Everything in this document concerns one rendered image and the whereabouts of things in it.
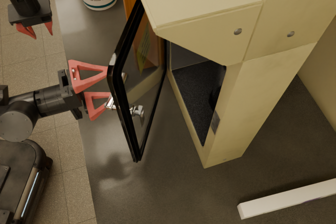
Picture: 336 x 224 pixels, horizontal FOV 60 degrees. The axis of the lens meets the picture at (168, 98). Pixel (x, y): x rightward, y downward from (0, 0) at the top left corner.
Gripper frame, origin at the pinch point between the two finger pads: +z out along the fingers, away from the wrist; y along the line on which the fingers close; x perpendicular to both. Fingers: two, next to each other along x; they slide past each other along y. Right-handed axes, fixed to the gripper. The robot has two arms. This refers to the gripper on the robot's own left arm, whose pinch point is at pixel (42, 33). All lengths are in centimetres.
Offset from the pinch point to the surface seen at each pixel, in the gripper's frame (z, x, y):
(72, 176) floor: 110, -3, -25
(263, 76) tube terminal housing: -25, -45, 37
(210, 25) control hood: -39, -46, 27
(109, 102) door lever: -10.4, -33.8, 13.8
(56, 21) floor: 109, 126, -19
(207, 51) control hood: -35, -46, 27
